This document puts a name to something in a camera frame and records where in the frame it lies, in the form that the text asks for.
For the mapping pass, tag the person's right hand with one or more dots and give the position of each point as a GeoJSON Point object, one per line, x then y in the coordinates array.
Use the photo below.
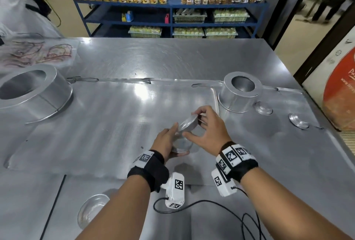
{"type": "Point", "coordinates": [215, 133]}

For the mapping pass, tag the person's left hand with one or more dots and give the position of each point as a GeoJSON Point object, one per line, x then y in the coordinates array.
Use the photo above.
{"type": "Point", "coordinates": [163, 144]}

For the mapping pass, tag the person's right thumb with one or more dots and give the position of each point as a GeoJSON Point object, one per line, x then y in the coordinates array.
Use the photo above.
{"type": "Point", "coordinates": [192, 136]}

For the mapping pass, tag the person's left thumb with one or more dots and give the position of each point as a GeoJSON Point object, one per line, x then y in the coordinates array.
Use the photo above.
{"type": "Point", "coordinates": [172, 131]}

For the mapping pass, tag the clear round plastic container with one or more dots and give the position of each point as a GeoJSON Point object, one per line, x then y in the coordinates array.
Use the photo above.
{"type": "Point", "coordinates": [181, 144]}

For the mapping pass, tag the clear round container lid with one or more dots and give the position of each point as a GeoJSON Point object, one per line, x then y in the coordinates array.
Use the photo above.
{"type": "Point", "coordinates": [187, 122]}

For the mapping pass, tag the person's left forearm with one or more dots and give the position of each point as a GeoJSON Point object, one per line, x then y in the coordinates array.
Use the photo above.
{"type": "Point", "coordinates": [116, 215]}

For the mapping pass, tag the person's right forearm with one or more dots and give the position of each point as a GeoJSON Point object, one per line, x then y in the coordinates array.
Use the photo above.
{"type": "Point", "coordinates": [285, 206]}

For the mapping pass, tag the black left wrist band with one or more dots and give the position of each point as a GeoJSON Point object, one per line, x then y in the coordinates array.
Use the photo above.
{"type": "Point", "coordinates": [151, 172]}

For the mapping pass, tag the black wrist band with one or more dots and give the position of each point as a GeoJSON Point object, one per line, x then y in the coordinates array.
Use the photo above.
{"type": "Point", "coordinates": [238, 162]}
{"type": "Point", "coordinates": [151, 172]}

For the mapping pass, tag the black right wrist band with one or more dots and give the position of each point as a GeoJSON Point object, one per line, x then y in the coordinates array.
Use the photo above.
{"type": "Point", "coordinates": [238, 162]}

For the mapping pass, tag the basket of pale sweets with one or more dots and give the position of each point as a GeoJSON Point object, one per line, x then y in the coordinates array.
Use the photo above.
{"type": "Point", "coordinates": [189, 33]}
{"type": "Point", "coordinates": [145, 32]}
{"type": "Point", "coordinates": [221, 33]}
{"type": "Point", "coordinates": [230, 15]}

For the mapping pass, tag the small red tool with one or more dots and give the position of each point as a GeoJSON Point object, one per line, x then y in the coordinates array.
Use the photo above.
{"type": "Point", "coordinates": [167, 18]}

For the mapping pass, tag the clear round plastic lid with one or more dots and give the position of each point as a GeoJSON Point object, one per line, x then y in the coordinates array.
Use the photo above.
{"type": "Point", "coordinates": [90, 212]}

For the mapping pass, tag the basket of steel pieces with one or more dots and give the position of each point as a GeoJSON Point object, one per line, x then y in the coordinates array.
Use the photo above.
{"type": "Point", "coordinates": [190, 16]}

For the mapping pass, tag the blue and yellow tool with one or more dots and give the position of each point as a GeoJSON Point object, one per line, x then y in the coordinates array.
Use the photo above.
{"type": "Point", "coordinates": [127, 16]}

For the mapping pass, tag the blue metal shelf rack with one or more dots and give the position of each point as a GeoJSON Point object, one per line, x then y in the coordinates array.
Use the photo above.
{"type": "Point", "coordinates": [172, 7]}

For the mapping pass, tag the orange printed banner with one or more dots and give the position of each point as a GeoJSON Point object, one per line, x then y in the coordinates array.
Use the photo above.
{"type": "Point", "coordinates": [339, 90]}

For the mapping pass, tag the plastic bag of rubber bands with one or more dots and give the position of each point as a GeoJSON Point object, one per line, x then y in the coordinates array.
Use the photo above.
{"type": "Point", "coordinates": [36, 51]}

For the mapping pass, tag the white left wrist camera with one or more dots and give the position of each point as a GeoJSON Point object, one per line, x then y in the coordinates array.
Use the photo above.
{"type": "Point", "coordinates": [175, 190]}

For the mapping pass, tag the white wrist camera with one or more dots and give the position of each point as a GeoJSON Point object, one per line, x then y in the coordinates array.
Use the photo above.
{"type": "Point", "coordinates": [223, 185]}
{"type": "Point", "coordinates": [175, 190]}

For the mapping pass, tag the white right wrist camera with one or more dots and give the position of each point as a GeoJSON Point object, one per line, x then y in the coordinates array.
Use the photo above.
{"type": "Point", "coordinates": [223, 185]}

